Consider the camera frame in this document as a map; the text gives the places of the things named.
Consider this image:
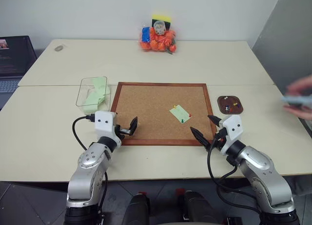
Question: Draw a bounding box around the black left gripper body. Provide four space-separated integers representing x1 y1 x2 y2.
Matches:
114 124 132 139

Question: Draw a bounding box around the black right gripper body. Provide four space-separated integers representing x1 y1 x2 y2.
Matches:
206 126 228 152

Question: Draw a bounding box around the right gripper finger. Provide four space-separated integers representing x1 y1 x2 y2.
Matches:
207 115 222 128
190 126 212 148

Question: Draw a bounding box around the light blue object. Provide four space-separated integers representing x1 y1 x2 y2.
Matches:
281 95 312 106

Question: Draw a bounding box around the light green paper note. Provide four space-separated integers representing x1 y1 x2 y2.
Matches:
169 105 193 124

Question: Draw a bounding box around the person's hand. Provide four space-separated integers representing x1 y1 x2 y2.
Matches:
283 74 312 120

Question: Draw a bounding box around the brown tray of pushpins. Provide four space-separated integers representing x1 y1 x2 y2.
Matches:
216 95 244 114

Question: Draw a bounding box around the clear plastic container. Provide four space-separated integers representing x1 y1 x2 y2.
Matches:
75 76 113 114

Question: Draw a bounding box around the dark rounded shape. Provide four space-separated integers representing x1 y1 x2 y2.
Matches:
121 191 150 225
175 188 218 225

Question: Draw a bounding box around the bag of orange items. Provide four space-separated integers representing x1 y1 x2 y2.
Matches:
138 23 177 54

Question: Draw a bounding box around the blue pack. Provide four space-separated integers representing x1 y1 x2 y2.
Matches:
141 26 151 43

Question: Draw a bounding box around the clear plastic cup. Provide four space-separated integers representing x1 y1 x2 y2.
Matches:
153 20 167 36

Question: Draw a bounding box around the yellow and black sponge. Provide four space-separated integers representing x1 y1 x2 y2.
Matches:
151 14 172 28

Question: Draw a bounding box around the dark laptop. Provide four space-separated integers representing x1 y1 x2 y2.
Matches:
0 35 38 99

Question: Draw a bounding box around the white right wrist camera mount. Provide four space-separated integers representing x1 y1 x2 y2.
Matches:
219 114 244 158

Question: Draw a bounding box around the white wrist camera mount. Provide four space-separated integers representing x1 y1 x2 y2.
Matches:
94 110 118 139
219 114 244 158

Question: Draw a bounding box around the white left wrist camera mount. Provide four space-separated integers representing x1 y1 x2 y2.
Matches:
94 110 118 139

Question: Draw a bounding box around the cork board with wooden frame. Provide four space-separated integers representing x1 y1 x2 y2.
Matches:
110 82 218 147

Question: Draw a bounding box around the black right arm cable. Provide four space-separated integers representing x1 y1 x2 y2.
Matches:
207 136 263 214

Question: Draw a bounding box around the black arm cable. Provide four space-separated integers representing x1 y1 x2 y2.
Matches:
207 136 263 214
72 114 110 211

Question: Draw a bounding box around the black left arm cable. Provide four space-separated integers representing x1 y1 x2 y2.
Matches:
72 114 110 211

